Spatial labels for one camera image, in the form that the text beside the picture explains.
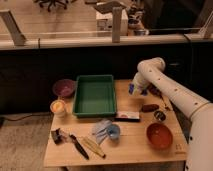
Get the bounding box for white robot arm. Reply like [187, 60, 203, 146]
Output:
[132, 57, 213, 171]

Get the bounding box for green plastic tray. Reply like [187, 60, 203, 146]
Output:
[73, 75, 117, 118]

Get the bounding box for brown sausage toy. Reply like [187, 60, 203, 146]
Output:
[141, 104, 159, 112]

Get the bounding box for small metal cup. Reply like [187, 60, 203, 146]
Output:
[154, 110, 166, 122]

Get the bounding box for blue measuring cup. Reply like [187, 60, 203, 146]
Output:
[107, 124, 120, 140]

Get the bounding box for orange bowl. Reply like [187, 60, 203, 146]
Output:
[146, 123, 173, 150]

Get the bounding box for light blue cloth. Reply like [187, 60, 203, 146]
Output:
[92, 119, 112, 144]

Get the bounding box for yellow wooden utensil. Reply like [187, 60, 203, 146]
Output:
[82, 137, 106, 158]

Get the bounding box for white cardboard box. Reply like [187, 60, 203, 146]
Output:
[96, 10, 128, 36]

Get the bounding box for purple bowl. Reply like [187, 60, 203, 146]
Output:
[52, 79, 75, 98]

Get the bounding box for yellow cup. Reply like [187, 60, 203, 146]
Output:
[50, 100, 66, 117]

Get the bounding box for small dark clip toy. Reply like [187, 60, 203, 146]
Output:
[51, 129, 62, 144]

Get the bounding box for black office chair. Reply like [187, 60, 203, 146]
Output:
[33, 0, 69, 12]

